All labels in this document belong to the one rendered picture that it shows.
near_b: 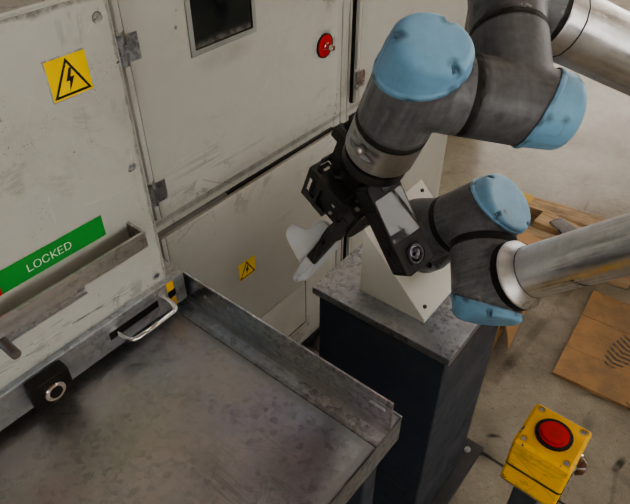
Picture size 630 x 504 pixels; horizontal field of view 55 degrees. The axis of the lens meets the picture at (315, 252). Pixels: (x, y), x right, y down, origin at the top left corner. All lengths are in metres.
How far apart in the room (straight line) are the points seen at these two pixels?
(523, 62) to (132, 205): 0.59
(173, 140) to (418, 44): 0.81
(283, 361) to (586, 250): 0.48
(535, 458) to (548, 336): 1.45
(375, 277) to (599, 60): 0.64
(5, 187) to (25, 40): 0.17
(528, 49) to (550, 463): 0.53
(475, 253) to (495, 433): 1.04
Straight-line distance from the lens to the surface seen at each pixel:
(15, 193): 0.83
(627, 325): 2.46
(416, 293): 1.20
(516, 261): 1.01
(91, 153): 0.87
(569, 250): 0.95
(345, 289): 1.26
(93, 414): 1.00
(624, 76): 0.76
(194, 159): 1.32
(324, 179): 0.68
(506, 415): 2.06
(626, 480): 2.06
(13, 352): 0.87
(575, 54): 0.71
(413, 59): 0.51
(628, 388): 2.26
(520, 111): 0.57
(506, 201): 1.09
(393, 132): 0.56
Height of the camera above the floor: 1.62
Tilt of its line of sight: 40 degrees down
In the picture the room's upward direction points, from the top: straight up
